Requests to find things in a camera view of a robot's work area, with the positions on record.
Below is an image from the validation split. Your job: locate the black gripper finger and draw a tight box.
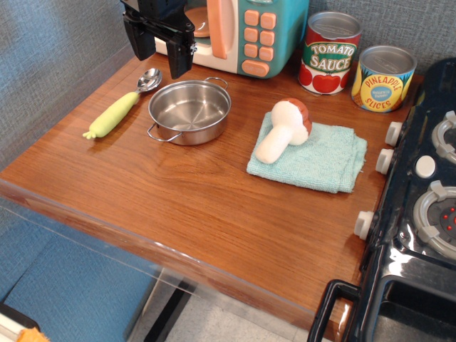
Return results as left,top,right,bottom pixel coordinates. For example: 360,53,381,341
166,37,197,79
123,14,156,61

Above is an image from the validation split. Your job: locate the black toy stove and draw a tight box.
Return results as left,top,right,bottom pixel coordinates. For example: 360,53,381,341
308,58,455,341

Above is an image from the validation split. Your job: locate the teal toy microwave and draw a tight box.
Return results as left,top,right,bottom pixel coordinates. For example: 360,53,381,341
154,0,310,80

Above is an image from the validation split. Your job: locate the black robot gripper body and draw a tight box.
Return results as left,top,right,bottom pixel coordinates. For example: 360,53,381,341
121,1,195,43

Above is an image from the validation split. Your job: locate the tomato sauce can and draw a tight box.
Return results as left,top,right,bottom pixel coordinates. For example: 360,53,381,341
299,11,362,95

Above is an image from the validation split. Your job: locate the pineapple slices can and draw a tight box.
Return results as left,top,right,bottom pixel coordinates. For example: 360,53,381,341
351,45,417,113

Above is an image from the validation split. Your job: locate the orange object on tray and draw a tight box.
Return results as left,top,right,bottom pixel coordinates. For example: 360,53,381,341
16,328,50,342

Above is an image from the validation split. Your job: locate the white stove knob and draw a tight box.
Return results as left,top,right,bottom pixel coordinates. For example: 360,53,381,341
385,121,403,147
375,149,394,175
354,211,374,240

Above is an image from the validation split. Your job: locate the white stove knob top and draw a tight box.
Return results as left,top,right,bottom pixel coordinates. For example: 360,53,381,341
385,121,403,147

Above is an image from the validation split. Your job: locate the light blue folded cloth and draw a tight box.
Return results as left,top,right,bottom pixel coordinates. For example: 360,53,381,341
247,123,368,194

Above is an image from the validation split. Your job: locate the spoon with green handle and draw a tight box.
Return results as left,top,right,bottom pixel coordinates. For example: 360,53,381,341
83,68,162,140

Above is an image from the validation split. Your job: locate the plush white brown mushroom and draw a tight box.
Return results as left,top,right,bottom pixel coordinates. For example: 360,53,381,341
254,98,313,164

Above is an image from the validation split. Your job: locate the white stove knob middle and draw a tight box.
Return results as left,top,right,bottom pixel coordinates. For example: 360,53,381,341
375,149,394,175

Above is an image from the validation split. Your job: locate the white stove knob bottom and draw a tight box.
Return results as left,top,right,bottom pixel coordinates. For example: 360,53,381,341
354,211,374,240

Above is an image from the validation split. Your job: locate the silver metal pot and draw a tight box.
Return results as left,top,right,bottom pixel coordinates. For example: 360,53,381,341
147,77,232,146

